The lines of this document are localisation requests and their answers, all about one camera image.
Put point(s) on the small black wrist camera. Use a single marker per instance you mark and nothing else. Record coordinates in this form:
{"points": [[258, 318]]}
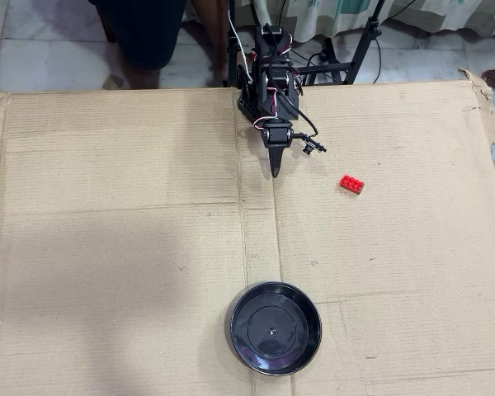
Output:
{"points": [[311, 145]]}

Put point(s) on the bare person leg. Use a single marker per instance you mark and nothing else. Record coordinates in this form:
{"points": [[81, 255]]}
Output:
{"points": [[142, 78], [214, 37]]}

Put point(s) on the black metal post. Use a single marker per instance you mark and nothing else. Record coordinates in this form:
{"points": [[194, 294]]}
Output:
{"points": [[232, 57]]}

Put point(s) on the red lego block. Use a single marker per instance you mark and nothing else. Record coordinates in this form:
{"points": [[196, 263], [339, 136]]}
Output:
{"points": [[352, 184]]}

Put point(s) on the patterned green white bedsheet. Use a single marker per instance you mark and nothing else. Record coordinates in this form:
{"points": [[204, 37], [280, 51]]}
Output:
{"points": [[396, 14]]}

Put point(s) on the round black plastic bin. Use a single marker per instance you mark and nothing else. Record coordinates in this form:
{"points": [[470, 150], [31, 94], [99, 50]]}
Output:
{"points": [[275, 328]]}

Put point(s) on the brown cardboard sheet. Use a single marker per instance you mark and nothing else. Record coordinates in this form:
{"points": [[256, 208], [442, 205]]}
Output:
{"points": [[107, 231]]}

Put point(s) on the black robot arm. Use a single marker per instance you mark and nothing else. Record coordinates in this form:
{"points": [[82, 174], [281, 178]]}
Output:
{"points": [[268, 86]]}

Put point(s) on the black tripod stand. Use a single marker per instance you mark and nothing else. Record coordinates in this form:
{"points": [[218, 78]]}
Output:
{"points": [[361, 45]]}

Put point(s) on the person in dark shorts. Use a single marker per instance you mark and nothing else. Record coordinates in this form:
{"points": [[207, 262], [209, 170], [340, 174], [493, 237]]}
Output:
{"points": [[144, 29]]}

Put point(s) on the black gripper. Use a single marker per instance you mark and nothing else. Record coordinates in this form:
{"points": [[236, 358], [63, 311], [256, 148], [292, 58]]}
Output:
{"points": [[277, 137]]}

